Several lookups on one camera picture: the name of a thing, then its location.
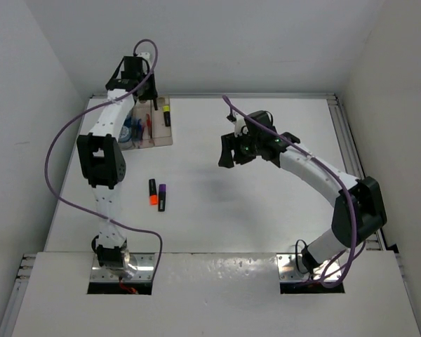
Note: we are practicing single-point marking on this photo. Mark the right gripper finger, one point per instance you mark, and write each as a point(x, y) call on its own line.
point(241, 159)
point(227, 145)

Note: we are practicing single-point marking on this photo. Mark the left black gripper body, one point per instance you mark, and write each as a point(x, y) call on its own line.
point(148, 92)

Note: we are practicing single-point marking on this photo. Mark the yellow highlighter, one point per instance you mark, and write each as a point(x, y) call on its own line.
point(167, 115)

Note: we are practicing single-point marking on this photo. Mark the red gel pen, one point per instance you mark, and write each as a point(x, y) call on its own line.
point(149, 125)

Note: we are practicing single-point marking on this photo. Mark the blue capped pen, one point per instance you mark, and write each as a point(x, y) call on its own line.
point(140, 130)

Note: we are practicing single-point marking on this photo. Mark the blue tape roll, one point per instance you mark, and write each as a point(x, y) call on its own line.
point(125, 138)
point(128, 121)

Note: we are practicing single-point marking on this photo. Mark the purple highlighter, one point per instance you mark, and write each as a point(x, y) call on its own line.
point(162, 198)

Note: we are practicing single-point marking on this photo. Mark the orange highlighter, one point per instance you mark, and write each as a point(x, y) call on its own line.
point(153, 195)

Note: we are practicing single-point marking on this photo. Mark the blue refill pen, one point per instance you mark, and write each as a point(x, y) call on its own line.
point(134, 131)

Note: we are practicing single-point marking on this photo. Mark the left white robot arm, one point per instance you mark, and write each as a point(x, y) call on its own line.
point(101, 158)

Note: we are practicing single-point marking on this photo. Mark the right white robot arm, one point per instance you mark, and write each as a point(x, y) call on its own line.
point(358, 207)

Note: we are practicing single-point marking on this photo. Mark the clear acrylic organizer tray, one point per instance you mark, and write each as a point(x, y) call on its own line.
point(161, 135)

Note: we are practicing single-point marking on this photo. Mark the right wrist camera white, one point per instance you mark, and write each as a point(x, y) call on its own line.
point(240, 128)

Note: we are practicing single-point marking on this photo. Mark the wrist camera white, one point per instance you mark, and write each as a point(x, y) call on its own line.
point(240, 128)
point(145, 55)

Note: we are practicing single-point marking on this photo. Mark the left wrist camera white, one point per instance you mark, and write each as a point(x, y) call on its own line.
point(145, 55)

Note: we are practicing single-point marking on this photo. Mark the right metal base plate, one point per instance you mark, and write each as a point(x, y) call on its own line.
point(291, 270)

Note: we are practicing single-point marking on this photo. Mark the metal base plate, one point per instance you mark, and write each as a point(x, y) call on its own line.
point(139, 270)
point(291, 270)

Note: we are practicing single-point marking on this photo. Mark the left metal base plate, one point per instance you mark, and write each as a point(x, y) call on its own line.
point(139, 270)

